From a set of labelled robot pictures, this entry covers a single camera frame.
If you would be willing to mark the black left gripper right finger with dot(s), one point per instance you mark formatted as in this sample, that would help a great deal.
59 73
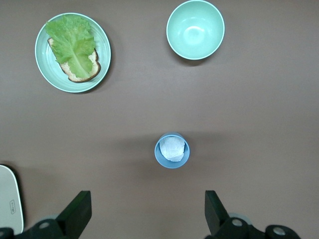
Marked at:
215 216

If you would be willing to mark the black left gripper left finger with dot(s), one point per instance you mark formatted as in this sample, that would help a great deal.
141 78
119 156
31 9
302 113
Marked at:
69 219

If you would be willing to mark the blue cup holding white paper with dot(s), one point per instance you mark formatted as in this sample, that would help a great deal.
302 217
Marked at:
159 159

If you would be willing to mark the cream toaster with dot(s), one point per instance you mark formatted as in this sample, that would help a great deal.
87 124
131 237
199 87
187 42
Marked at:
8 199

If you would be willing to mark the crumpled white paper ball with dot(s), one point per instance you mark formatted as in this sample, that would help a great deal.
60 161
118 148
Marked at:
173 149

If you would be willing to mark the mint green plate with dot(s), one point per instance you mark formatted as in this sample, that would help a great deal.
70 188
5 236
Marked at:
47 72

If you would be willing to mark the toasted bread slice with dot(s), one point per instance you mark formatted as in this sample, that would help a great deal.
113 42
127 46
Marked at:
93 71

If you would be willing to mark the green lettuce leaf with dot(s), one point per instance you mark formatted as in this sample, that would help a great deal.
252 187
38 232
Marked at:
72 42

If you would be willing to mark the mint green bowl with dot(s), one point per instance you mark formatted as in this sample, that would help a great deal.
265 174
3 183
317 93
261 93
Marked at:
195 30

